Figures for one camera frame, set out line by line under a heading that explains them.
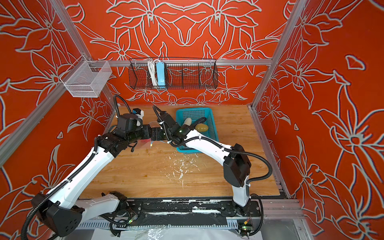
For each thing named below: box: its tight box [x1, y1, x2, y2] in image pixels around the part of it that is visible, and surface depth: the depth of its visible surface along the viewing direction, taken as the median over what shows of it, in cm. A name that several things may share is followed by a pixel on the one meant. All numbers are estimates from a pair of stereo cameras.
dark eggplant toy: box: [195, 116, 207, 125], surface depth 109 cm
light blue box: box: [156, 62, 166, 89], surface depth 92 cm
